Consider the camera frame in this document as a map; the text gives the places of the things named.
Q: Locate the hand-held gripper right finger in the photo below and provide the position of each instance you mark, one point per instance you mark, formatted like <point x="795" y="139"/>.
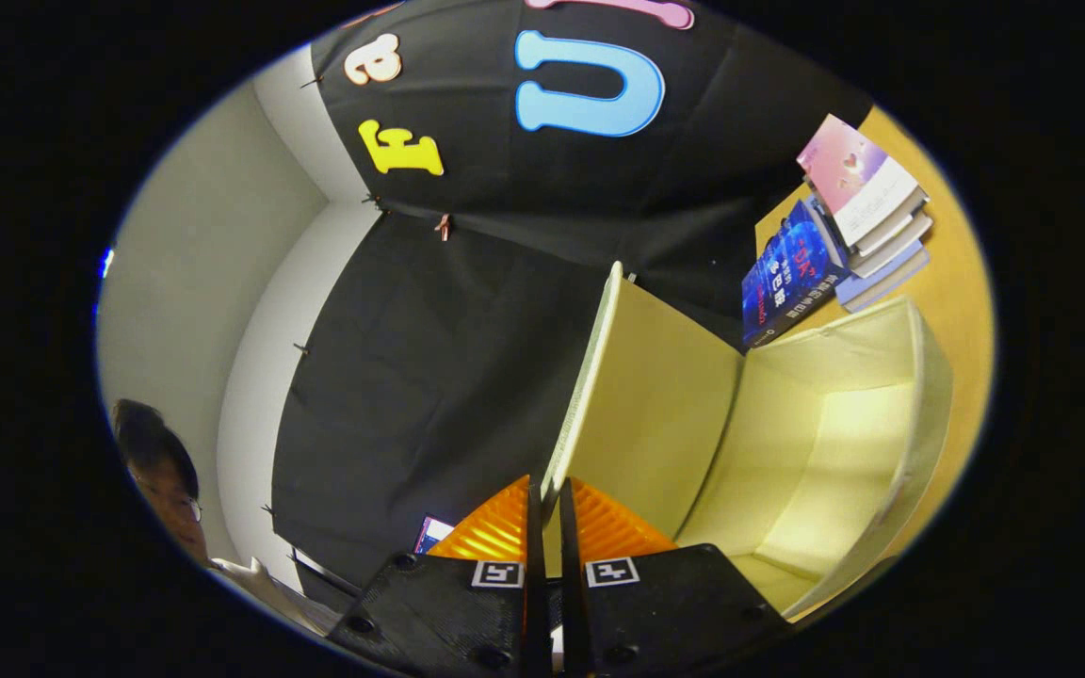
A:
<point x="573" y="612"/>

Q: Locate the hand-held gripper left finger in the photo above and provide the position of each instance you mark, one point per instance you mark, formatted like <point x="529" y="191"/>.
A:
<point x="535" y="603"/>

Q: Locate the green fabric storage box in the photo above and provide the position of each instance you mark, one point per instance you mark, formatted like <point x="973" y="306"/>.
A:
<point x="655" y="405"/>

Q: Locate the laptop screen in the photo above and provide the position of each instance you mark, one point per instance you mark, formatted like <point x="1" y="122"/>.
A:
<point x="431" y="533"/>

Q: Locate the black backdrop cloth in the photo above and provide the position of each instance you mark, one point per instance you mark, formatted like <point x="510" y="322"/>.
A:
<point x="429" y="377"/>

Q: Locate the pale blue book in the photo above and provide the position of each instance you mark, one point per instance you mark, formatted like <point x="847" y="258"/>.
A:
<point x="882" y="282"/>

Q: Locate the white book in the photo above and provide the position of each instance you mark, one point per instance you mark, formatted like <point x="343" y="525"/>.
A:
<point x="896" y="240"/>

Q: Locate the pink book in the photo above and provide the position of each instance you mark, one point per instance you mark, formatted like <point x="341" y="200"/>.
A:
<point x="849" y="169"/>

